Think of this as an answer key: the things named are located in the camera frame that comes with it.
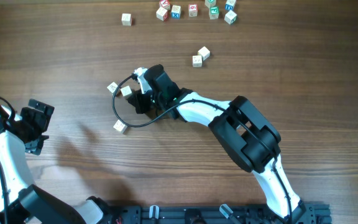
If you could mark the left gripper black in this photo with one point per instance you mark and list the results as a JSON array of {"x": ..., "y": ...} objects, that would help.
[{"x": 35, "y": 121}]

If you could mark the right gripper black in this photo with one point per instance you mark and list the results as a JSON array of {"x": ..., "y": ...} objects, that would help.
[{"x": 142, "y": 101}]

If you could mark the wooden block green side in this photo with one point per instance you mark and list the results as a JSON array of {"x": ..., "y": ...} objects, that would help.
[{"x": 113, "y": 88}]

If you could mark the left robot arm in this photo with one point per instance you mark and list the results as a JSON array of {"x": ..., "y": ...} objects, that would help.
[{"x": 20, "y": 199}]

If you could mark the plain wooden block centre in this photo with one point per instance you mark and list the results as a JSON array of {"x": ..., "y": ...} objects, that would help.
[{"x": 126, "y": 92}]

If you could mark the plain wooden block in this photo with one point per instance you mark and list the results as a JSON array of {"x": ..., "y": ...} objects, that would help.
[
  {"x": 126, "y": 92},
  {"x": 126, "y": 19}
]

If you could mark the wooden block red side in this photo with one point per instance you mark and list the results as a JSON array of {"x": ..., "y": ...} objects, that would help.
[{"x": 162, "y": 14}]

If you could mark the plain wooden block far left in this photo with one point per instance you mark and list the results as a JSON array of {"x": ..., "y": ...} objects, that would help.
[{"x": 126, "y": 19}]

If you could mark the blue X letter block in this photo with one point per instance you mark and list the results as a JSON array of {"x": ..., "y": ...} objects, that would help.
[{"x": 176, "y": 11}]

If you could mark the red number nine block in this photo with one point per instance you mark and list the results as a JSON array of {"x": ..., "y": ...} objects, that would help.
[{"x": 192, "y": 10}]

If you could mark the red letter block top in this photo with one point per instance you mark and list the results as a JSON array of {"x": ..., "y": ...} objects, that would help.
[{"x": 164, "y": 4}]

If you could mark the green F letter block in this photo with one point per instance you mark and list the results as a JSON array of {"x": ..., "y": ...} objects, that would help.
[{"x": 214, "y": 12}]

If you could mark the green A letter block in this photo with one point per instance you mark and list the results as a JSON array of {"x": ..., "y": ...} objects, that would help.
[{"x": 210, "y": 3}]

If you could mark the blue D letter block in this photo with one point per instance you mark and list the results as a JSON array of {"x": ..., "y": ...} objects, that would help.
[{"x": 230, "y": 4}]

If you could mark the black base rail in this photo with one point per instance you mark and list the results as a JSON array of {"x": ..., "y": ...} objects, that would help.
[{"x": 307, "y": 213}]

